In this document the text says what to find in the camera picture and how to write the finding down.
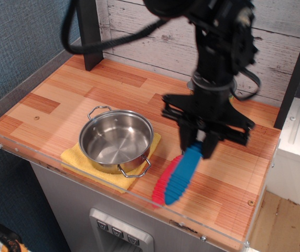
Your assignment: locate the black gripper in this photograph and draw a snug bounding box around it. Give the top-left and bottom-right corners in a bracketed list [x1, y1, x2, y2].
[163, 88, 255, 159]

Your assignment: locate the blue handled fork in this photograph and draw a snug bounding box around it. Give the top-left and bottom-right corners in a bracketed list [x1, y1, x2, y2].
[164, 137, 204, 205]

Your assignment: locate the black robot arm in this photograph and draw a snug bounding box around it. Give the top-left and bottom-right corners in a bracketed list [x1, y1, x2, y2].
[145, 1, 260, 159]

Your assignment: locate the stainless steel pot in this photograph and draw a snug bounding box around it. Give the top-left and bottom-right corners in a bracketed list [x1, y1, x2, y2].
[79, 106, 154, 179]

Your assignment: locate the green dotted tin can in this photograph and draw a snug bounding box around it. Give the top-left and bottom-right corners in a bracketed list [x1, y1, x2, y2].
[187, 80, 237, 104]

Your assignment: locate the yellow cloth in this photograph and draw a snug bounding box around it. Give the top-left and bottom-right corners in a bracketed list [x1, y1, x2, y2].
[61, 144, 148, 193]

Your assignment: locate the clear acrylic barrier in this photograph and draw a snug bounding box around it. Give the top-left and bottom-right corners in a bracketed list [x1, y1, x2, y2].
[0, 49, 282, 250]

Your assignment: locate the white shelf unit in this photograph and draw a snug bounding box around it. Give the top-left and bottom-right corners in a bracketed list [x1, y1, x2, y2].
[266, 98, 300, 205]

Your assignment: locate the silver button panel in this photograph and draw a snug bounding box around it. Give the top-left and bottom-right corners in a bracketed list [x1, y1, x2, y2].
[89, 208, 155, 251]

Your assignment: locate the grey toy cabinet front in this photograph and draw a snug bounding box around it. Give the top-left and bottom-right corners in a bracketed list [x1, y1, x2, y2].
[32, 163, 249, 251]

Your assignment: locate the orange and black object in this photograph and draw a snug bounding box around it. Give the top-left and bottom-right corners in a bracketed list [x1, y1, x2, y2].
[0, 219, 30, 252]

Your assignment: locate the pink handled spoon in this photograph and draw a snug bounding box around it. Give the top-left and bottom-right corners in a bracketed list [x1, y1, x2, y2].
[152, 155, 183, 205]

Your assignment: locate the black cable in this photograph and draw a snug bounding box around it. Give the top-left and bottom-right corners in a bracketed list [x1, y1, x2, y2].
[61, 0, 172, 55]

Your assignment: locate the dark right post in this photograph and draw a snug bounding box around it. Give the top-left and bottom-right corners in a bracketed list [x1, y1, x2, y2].
[274, 52, 300, 130]

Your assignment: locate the black vertical post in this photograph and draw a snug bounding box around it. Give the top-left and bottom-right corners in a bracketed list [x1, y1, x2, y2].
[76, 0, 103, 71]

